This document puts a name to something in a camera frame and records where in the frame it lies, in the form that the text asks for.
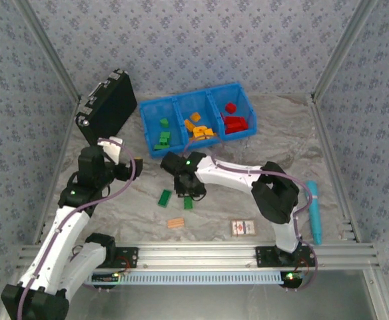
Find circuit board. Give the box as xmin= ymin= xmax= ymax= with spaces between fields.
xmin=91 ymin=272 xmax=121 ymax=284
xmin=279 ymin=270 xmax=307 ymax=289

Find left circuit board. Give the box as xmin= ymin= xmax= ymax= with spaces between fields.
xmin=91 ymin=272 xmax=121 ymax=284

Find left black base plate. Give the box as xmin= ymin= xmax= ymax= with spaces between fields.
xmin=99 ymin=246 xmax=139 ymax=269

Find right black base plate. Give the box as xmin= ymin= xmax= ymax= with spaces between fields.
xmin=254 ymin=245 xmax=317 ymax=268

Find teal plastic tool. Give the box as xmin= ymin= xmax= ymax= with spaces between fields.
xmin=306 ymin=181 xmax=324 ymax=246

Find slotted cable duct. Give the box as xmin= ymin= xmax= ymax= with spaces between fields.
xmin=83 ymin=270 xmax=284 ymax=286

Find black ribbed briefcase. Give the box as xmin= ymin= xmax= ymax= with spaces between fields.
xmin=75 ymin=69 xmax=138 ymax=147

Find playing card box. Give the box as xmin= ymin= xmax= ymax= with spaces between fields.
xmin=230 ymin=219 xmax=257 ymax=237

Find aluminium frame post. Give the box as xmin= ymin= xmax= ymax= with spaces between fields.
xmin=13 ymin=0 xmax=82 ymax=103
xmin=310 ymin=0 xmax=380 ymax=103

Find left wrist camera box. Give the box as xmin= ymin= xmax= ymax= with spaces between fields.
xmin=97 ymin=135 xmax=126 ymax=165

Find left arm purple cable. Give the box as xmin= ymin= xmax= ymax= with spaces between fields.
xmin=16 ymin=137 xmax=139 ymax=320

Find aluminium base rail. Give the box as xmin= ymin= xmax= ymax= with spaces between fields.
xmin=17 ymin=242 xmax=380 ymax=271

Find blue three-compartment bin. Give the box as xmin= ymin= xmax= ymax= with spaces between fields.
xmin=138 ymin=81 xmax=259 ymax=159

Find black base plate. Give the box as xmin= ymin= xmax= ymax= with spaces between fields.
xmin=254 ymin=245 xmax=317 ymax=268
xmin=99 ymin=246 xmax=139 ymax=269

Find right circuit board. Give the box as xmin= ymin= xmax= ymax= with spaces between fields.
xmin=279 ymin=270 xmax=307 ymax=289

